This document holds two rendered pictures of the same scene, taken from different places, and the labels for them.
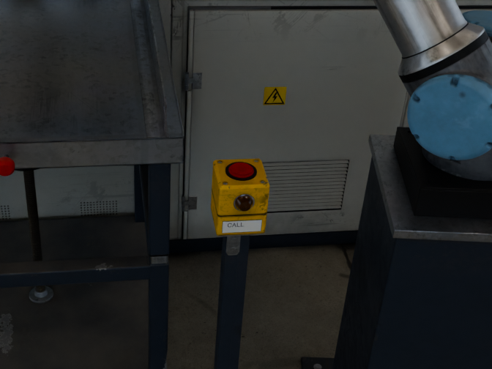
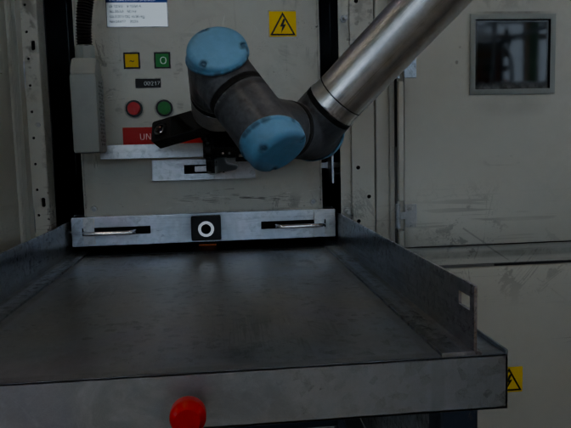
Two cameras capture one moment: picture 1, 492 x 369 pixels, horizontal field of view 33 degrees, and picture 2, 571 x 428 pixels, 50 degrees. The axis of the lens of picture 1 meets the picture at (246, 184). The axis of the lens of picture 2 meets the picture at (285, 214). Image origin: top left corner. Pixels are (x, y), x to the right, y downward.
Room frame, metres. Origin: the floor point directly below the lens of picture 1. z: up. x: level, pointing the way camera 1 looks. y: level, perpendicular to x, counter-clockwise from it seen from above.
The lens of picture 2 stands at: (0.64, 0.26, 1.05)
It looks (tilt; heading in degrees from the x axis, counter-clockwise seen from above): 6 degrees down; 6
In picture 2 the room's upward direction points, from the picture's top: 1 degrees counter-clockwise
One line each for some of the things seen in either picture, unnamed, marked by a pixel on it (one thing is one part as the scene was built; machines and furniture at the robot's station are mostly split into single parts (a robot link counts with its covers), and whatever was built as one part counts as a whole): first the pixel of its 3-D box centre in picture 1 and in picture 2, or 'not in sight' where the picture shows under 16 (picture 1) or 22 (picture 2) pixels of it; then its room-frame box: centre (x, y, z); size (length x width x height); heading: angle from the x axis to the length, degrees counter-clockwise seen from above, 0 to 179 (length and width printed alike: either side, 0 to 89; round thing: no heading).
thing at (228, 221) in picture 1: (239, 196); not in sight; (1.07, 0.01, 0.85); 0.08 x 0.08 x 0.10; 12
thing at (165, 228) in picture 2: not in sight; (206, 226); (1.90, 0.57, 0.89); 0.54 x 0.05 x 0.06; 102
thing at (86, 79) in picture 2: not in sight; (88, 106); (1.77, 0.76, 1.14); 0.08 x 0.05 x 0.17; 12
